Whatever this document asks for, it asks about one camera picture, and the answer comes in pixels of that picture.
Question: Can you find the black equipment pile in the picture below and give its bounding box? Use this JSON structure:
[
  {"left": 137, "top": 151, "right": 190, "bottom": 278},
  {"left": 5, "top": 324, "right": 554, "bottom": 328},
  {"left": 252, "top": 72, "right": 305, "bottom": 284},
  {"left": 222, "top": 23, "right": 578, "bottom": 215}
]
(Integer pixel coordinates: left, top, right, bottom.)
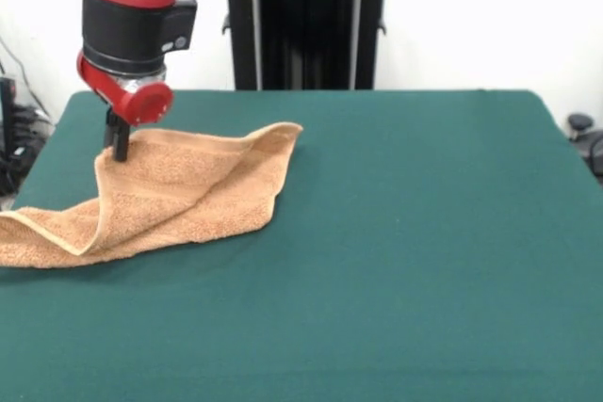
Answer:
[{"left": 0, "top": 105, "right": 56, "bottom": 197}]

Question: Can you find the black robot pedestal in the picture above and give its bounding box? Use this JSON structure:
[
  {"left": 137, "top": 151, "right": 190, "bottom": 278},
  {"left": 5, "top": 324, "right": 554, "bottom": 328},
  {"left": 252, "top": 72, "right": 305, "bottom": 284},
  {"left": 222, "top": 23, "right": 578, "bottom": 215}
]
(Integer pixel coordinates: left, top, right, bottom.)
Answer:
[{"left": 205, "top": 0, "right": 406, "bottom": 91}]

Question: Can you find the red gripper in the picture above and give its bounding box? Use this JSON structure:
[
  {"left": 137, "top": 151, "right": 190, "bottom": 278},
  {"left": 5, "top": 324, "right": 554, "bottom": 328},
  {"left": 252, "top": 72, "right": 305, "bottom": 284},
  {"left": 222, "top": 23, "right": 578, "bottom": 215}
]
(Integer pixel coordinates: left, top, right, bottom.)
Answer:
[{"left": 75, "top": 50, "right": 175, "bottom": 163}]

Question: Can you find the black upright device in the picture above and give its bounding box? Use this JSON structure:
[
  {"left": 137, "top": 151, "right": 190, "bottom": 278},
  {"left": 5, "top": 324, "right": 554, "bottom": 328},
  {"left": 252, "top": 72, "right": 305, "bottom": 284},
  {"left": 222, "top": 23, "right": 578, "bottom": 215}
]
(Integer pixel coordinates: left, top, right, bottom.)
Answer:
[{"left": 0, "top": 75, "right": 19, "bottom": 161}]

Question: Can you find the orange terry towel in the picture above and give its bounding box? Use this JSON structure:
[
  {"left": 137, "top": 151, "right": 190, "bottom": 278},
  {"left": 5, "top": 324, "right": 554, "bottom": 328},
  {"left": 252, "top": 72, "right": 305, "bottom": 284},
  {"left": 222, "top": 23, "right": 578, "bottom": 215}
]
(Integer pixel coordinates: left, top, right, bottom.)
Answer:
[{"left": 0, "top": 121, "right": 304, "bottom": 270}]

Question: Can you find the dark green table cloth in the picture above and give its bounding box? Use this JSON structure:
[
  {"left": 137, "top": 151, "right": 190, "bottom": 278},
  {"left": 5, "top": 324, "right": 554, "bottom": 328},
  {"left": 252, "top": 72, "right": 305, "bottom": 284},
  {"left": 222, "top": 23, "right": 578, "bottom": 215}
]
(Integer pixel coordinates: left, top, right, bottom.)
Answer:
[{"left": 0, "top": 88, "right": 603, "bottom": 402}]

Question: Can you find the grey cable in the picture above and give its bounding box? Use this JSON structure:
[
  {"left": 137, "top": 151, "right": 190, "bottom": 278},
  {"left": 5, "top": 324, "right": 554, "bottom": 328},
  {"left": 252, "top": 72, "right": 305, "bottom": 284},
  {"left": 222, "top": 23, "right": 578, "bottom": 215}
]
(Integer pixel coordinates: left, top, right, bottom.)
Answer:
[{"left": 0, "top": 36, "right": 52, "bottom": 121}]

